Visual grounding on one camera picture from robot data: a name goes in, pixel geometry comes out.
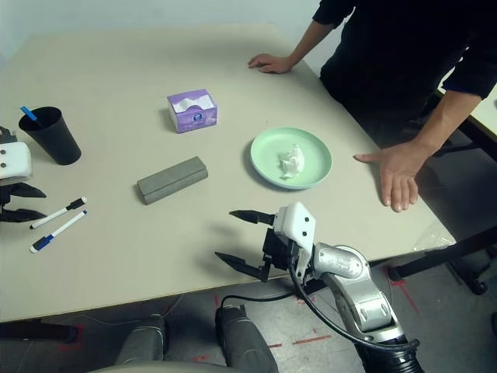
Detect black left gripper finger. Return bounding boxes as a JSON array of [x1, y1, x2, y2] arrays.
[[0, 208, 48, 223], [0, 181, 47, 200]]

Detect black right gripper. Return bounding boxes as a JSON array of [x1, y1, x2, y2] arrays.
[[214, 209, 304, 284]]

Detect white marker black cap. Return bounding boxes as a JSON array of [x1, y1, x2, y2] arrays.
[[30, 196, 88, 231]]

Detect white marker blue cap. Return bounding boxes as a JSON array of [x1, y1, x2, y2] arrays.
[[30, 210, 89, 255]]

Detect light green plate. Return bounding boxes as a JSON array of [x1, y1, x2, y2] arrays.
[[249, 126, 333, 190]]

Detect white tissue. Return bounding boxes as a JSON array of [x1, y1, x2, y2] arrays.
[[276, 143, 306, 180]]

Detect grey glasses case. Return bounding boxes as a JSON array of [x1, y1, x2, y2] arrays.
[[136, 155, 210, 206]]

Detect person left forearm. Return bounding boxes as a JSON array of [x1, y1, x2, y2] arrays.
[[409, 89, 485, 166]]

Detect person right forearm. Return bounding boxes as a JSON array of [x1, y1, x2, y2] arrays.
[[287, 18, 345, 71]]

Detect person left hand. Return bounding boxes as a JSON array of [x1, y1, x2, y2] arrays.
[[353, 145, 422, 213]]

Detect person right hand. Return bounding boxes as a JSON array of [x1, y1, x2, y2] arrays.
[[247, 53, 298, 75]]

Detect black plastic cup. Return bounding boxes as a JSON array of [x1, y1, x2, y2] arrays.
[[18, 106, 82, 166]]

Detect all-blue marker pen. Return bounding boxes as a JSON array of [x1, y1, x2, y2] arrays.
[[19, 106, 43, 127]]

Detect grey robot right leg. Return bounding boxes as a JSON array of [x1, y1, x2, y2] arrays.
[[214, 304, 279, 373]]

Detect grey robot leg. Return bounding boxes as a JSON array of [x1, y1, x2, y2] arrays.
[[214, 304, 279, 373], [115, 314, 169, 366]]

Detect red floor tape strip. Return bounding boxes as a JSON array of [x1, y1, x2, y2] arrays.
[[292, 334, 332, 347]]

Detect purple tissue pack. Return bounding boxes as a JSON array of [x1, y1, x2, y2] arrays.
[[166, 88, 219, 134]]

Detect grey robot left leg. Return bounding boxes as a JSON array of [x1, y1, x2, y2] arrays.
[[115, 314, 169, 366]]

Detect grey robot torso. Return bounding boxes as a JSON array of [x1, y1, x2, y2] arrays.
[[87, 360, 230, 373]]

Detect black table base bar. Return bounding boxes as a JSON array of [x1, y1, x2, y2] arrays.
[[388, 225, 497, 283]]

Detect clear plastic film piece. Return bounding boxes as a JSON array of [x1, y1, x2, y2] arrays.
[[413, 225, 454, 253]]

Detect person torso black clothes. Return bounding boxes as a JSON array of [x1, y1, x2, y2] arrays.
[[311, 0, 497, 129]]

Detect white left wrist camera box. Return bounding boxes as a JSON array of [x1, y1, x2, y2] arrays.
[[0, 141, 33, 180]]

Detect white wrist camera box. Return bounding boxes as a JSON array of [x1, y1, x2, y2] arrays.
[[273, 200, 317, 281], [0, 141, 33, 180]]

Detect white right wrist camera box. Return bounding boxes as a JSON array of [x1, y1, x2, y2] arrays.
[[273, 200, 317, 281]]

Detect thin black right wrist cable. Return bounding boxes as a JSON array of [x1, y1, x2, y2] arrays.
[[218, 291, 300, 312]]

